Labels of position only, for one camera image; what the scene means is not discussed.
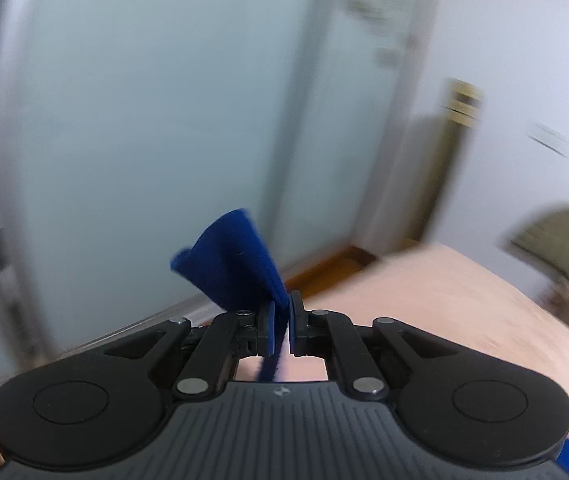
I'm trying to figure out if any blue knit garment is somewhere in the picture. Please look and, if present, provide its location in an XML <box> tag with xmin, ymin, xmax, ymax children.
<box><xmin>169</xmin><ymin>207</ymin><xmax>569</xmax><ymax>480</ymax></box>

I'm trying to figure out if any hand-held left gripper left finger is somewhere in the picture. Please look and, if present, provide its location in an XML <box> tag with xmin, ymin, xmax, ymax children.
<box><xmin>103</xmin><ymin>301</ymin><xmax>278</xmax><ymax>402</ymax></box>

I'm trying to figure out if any brass door fitting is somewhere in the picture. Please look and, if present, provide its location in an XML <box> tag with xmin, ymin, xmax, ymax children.
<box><xmin>443</xmin><ymin>77</ymin><xmax>485</xmax><ymax>127</ymax></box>

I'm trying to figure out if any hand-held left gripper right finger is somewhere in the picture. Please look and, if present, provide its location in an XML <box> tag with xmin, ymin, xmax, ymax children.
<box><xmin>289</xmin><ymin>291</ymin><xmax>463</xmax><ymax>402</ymax></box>

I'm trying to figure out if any frosted glass sliding door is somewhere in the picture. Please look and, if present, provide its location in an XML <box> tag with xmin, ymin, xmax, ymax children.
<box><xmin>0</xmin><ymin>0</ymin><xmax>445</xmax><ymax>396</ymax></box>

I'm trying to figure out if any olive padded headboard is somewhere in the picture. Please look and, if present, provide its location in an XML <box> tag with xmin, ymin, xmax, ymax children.
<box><xmin>502</xmin><ymin>202</ymin><xmax>569</xmax><ymax>343</ymax></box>

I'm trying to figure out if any white wall socket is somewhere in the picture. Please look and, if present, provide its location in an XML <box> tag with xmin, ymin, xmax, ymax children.
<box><xmin>527</xmin><ymin>122</ymin><xmax>569</xmax><ymax>159</ymax></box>

